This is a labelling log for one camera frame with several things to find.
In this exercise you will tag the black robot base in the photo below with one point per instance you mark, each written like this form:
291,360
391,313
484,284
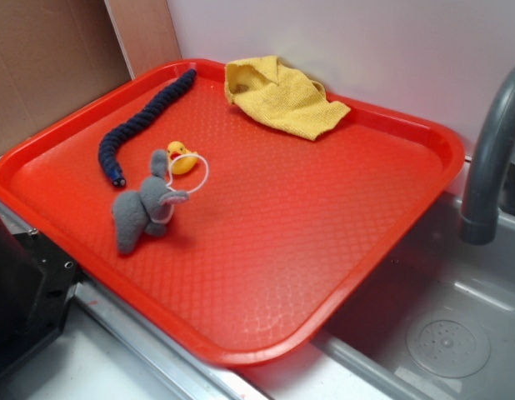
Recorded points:
37,282

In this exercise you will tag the red plastic tray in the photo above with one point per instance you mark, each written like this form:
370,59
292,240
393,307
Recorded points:
279,236

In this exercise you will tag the white elastic loop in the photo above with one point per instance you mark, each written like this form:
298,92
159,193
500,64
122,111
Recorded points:
189,192

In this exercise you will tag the yellow rubber duck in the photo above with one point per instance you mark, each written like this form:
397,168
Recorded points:
181,160

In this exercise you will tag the yellow cloth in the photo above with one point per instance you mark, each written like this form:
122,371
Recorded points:
281,97

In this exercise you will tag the grey plush elephant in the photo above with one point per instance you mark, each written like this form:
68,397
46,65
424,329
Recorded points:
148,210

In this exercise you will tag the grey sink basin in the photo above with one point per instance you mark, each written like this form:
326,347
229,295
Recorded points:
434,320

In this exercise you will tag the grey faucet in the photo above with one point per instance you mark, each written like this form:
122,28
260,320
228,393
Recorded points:
490,184

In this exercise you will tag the brown cardboard panel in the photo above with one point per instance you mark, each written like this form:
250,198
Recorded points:
58,56

